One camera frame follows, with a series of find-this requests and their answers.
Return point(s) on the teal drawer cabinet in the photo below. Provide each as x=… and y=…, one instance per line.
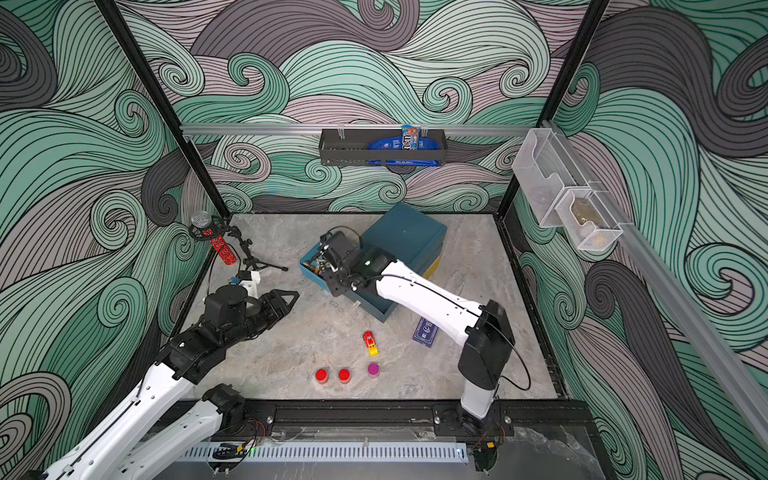
x=407, y=235

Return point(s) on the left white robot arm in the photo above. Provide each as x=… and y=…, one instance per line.
x=120, y=447

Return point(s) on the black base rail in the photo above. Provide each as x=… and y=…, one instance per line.
x=444, y=416

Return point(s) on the clear wall bin small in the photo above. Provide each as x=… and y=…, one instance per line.
x=587, y=221

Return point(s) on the clear wall bin large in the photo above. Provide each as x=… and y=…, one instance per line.
x=546, y=169

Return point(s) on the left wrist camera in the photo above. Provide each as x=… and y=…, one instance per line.
x=249, y=280

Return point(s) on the blue playing card box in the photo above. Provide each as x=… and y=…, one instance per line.
x=425, y=332

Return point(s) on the blue snack packet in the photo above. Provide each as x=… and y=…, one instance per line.
x=411, y=148

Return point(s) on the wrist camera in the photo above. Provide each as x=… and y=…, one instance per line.
x=249, y=280
x=337, y=249

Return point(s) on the aluminium wall rail back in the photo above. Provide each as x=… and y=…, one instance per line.
x=307, y=129

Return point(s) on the red paint can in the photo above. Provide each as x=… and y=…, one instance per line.
x=321, y=376
x=344, y=376

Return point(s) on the aluminium wall rail right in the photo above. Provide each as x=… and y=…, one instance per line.
x=745, y=393

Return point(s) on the purple paint can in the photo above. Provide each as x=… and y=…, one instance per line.
x=373, y=370

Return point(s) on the aluminium wall rail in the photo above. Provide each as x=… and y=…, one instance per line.
x=745, y=393
x=307, y=129

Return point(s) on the black tripod with red microphone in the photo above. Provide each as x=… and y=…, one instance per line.
x=229, y=244

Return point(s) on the red yellow toy car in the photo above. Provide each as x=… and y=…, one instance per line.
x=370, y=343

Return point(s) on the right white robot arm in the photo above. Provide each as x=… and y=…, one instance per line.
x=482, y=331

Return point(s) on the blue tray of hardware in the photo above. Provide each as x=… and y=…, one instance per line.
x=315, y=267

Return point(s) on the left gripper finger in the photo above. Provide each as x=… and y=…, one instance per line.
x=273, y=327
x=282, y=300

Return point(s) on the black wall basket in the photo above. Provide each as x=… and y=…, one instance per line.
x=350, y=149

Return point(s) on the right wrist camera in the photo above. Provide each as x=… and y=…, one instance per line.
x=337, y=249

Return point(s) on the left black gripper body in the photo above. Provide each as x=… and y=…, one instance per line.
x=251, y=310

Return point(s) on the white slotted cable duct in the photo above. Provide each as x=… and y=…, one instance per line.
x=331, y=452

